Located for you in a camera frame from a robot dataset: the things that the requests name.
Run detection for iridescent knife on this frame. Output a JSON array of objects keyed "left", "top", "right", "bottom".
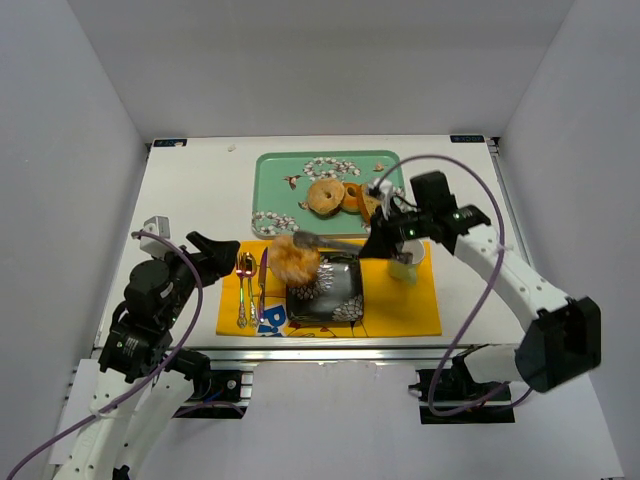
[{"left": 258, "top": 248, "right": 268, "bottom": 324}]

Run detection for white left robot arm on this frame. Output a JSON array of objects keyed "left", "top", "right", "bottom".
[{"left": 55, "top": 231, "right": 240, "bottom": 479}]

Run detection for plain beige bagel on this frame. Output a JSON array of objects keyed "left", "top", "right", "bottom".
[{"left": 307, "top": 178, "right": 345, "bottom": 217}]

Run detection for brown bread slice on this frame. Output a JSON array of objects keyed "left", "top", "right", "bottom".
[{"left": 357, "top": 183, "right": 380, "bottom": 224}]

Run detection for blue label sticker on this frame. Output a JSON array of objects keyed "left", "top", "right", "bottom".
[
  {"left": 449, "top": 134, "right": 486, "bottom": 143},
  {"left": 152, "top": 138, "right": 187, "bottom": 148}
]

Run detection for black floral square plate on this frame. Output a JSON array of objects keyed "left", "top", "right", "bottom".
[{"left": 286, "top": 251, "right": 364, "bottom": 323}]

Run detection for blue label sticker left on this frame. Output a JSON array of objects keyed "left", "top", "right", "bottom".
[{"left": 152, "top": 138, "right": 187, "bottom": 148}]

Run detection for silver metal tongs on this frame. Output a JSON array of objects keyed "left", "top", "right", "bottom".
[{"left": 292, "top": 231, "right": 413, "bottom": 264}]

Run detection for blue label sticker right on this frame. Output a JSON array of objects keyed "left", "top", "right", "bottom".
[{"left": 449, "top": 134, "right": 486, "bottom": 143}]

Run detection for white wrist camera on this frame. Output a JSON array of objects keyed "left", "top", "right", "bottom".
[
  {"left": 367, "top": 177, "right": 394, "bottom": 218},
  {"left": 131, "top": 215, "right": 170, "bottom": 258}
]

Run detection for small orange donut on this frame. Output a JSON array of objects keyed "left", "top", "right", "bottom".
[{"left": 341, "top": 182, "right": 361, "bottom": 214}]

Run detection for yellow printed placemat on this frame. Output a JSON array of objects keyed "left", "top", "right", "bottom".
[{"left": 216, "top": 245, "right": 442, "bottom": 338}]

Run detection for green floral tray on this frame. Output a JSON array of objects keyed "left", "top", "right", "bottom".
[{"left": 251, "top": 150, "right": 399, "bottom": 238}]

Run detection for aluminium table frame rail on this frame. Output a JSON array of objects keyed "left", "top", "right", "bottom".
[{"left": 92, "top": 344, "right": 481, "bottom": 365}]

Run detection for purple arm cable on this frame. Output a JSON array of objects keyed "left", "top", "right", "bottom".
[
  {"left": 0, "top": 229, "right": 204, "bottom": 480},
  {"left": 372, "top": 153, "right": 536, "bottom": 417}
]

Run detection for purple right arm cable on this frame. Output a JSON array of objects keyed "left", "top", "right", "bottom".
[{"left": 372, "top": 153, "right": 536, "bottom": 417}]

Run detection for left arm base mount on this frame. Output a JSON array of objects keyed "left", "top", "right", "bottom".
[{"left": 165, "top": 349, "right": 247, "bottom": 419}]

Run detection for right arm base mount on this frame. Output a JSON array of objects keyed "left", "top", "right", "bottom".
[{"left": 408, "top": 353, "right": 515, "bottom": 425}]

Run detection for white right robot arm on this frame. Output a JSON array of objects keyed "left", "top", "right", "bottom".
[{"left": 360, "top": 171, "right": 601, "bottom": 393}]

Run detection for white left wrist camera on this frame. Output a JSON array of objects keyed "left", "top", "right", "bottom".
[{"left": 131, "top": 215, "right": 170, "bottom": 258}]

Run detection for orange sugared bundt cake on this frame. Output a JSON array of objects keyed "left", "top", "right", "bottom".
[{"left": 268, "top": 235, "right": 321, "bottom": 287}]

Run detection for pale yellow mug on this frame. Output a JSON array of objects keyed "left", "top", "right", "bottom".
[{"left": 387, "top": 240, "right": 426, "bottom": 285}]

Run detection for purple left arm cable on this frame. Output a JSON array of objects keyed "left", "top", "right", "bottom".
[{"left": 0, "top": 229, "right": 204, "bottom": 480}]

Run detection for iridescent spoon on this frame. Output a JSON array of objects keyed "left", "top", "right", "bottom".
[{"left": 236, "top": 251, "right": 254, "bottom": 329}]

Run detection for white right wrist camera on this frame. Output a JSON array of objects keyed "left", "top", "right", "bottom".
[{"left": 367, "top": 177, "right": 394, "bottom": 218}]

